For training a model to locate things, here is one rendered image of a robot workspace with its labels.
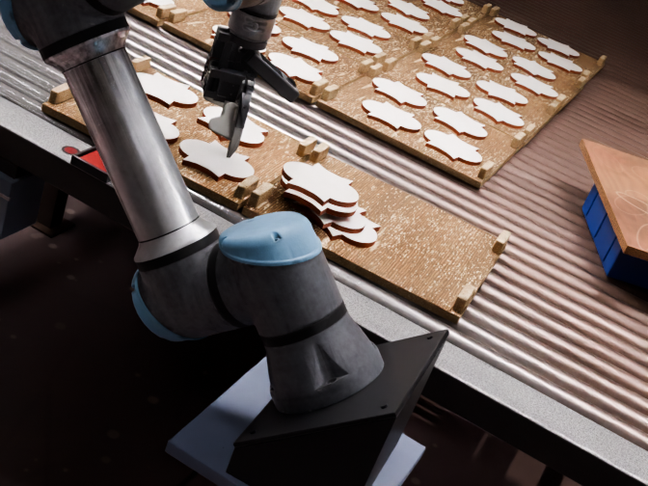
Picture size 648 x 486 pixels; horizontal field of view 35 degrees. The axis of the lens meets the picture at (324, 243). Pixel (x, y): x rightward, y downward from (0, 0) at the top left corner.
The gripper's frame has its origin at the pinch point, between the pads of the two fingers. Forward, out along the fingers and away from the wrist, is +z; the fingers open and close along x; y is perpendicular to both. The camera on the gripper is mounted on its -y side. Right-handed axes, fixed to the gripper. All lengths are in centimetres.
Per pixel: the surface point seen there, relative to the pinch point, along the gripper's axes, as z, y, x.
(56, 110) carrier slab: 4.5, 29.7, -7.0
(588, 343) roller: 7, -63, 35
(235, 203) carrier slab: 5.1, -1.5, 13.6
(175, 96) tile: 2.9, 7.6, -22.1
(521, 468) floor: 97, -119, -39
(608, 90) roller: 4, -135, -111
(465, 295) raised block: 2, -38, 34
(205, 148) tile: 3.3, 3.0, -2.4
